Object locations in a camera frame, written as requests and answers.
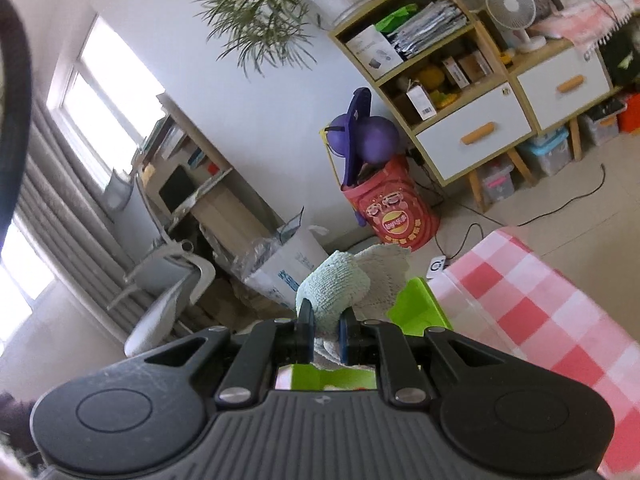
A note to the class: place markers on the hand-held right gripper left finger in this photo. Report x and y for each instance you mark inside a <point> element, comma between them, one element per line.
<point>308,321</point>

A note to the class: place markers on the wooden desk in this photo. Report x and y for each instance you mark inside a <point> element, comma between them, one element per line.
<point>195,180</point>

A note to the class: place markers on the blue lid storage box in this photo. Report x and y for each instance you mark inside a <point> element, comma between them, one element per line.
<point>545,152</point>

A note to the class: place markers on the pink checkered tablecloth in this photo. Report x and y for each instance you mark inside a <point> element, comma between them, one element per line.
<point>537,327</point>

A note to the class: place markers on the orange storage box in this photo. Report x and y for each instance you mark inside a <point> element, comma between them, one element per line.
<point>630,117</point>

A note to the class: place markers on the potted spider plant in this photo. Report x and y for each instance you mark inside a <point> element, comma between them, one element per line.
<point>280,10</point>

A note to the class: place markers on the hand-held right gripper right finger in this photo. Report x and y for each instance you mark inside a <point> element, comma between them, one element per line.
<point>343,332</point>

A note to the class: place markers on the grey curtain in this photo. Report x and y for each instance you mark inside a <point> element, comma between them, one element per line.
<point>65,230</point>

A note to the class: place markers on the wooden shelf cabinet with drawers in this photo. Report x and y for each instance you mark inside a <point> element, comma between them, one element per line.
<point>477,85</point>

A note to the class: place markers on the clear plastic storage box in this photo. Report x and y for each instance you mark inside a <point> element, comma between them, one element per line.
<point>495,180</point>

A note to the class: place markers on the stack of papers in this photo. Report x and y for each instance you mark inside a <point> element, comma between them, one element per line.
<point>430,27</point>

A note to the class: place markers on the purple balance ball toy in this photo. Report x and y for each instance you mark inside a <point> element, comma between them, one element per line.
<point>367,135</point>

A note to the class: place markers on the white product box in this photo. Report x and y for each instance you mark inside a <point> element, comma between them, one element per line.
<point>374,50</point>

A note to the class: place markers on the white desk fan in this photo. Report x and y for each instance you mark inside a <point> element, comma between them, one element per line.
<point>515,12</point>

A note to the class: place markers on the white office chair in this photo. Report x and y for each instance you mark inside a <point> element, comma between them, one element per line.
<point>160,300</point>

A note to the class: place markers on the red printed snack bucket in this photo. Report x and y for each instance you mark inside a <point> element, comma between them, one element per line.
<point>395,205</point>

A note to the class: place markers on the white cardboard box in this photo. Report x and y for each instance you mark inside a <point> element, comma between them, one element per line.
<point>287,265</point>

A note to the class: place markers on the pink fringed cloth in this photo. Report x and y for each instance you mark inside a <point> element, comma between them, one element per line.
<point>590,15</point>

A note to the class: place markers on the light green knitted cloth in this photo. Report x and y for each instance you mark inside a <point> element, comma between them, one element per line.
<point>345,280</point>

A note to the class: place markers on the bright green plastic box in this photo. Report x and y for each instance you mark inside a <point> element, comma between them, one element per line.
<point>419,305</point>

